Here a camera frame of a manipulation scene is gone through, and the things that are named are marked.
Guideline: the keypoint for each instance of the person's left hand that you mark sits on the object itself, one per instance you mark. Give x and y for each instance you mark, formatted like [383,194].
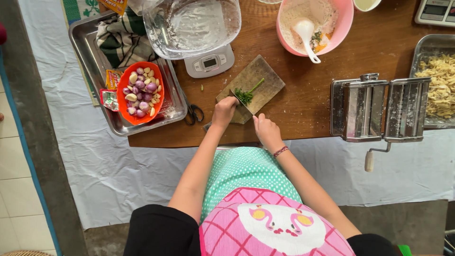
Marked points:
[223,113]

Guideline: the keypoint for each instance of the person's right hand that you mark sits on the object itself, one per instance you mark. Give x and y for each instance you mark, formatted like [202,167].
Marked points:
[268,132]

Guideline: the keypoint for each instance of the person's left fingers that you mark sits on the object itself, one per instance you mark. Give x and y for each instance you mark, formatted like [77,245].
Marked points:
[231,101]

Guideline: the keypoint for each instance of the green leafy herb bunch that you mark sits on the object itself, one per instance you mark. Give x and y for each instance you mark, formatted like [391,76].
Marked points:
[245,96]

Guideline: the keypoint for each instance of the steel kitchen knife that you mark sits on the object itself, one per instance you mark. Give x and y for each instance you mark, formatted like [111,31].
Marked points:
[245,111]

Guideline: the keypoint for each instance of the worn wooden cutting board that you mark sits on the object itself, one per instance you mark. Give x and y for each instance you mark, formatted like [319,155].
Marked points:
[259,80]

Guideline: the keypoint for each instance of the white digital kitchen scale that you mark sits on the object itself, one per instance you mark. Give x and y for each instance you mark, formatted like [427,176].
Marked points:
[209,64]

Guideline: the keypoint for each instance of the floury clear glass bowl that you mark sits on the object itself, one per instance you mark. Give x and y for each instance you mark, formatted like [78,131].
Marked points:
[192,25]

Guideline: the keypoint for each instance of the heap of shallots and garlic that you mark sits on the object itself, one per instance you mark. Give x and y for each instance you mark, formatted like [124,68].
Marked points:
[142,90]

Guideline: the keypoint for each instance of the white plastic spoon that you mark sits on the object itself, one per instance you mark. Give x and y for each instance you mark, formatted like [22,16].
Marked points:
[305,30]

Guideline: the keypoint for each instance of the orange plastic bowl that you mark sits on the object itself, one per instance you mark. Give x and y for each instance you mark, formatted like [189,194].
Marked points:
[122,103]

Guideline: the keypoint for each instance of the pink and green apron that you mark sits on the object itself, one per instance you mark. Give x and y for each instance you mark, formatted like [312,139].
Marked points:
[256,213]

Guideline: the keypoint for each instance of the orange seasoning sachet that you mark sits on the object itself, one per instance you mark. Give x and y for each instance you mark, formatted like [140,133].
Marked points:
[113,79]

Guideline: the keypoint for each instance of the red and green sachet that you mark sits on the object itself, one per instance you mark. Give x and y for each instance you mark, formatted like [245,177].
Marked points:
[109,100]

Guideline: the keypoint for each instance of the flour and egg mixture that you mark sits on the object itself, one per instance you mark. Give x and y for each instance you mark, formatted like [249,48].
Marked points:
[320,14]

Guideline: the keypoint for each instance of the green striped cloth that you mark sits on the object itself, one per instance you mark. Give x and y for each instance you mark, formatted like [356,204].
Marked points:
[121,41]

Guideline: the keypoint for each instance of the white table covering sheet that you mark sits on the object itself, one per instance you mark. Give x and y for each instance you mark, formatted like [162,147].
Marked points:
[117,170]

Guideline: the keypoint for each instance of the pink plastic mixing bowl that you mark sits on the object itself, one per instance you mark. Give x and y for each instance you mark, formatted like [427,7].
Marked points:
[343,25]

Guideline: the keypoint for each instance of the steel pasta machine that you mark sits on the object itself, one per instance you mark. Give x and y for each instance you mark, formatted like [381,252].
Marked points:
[376,106]

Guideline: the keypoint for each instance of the large steel tray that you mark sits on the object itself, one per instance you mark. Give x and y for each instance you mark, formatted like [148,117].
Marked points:
[89,60]

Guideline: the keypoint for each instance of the black shirt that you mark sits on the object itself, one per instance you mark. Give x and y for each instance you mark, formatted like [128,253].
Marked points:
[160,233]

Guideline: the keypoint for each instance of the yellow snack packet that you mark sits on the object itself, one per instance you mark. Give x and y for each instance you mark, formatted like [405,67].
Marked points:
[113,5]

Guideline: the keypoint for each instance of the small white cup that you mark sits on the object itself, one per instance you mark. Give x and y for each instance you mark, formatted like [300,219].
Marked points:
[366,4]

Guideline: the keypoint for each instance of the green woven mat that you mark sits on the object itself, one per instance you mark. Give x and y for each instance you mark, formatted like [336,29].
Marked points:
[76,9]

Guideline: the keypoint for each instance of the steel tray with noodles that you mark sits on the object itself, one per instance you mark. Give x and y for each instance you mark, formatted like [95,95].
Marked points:
[426,46]

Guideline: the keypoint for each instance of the heap of cut noodles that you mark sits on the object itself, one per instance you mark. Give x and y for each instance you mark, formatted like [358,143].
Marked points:
[439,85]

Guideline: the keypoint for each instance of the grey digital scale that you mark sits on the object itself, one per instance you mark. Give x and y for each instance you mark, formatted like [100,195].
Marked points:
[435,12]

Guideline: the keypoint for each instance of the woven wicker basket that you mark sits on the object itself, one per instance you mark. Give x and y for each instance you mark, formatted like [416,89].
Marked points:
[25,253]

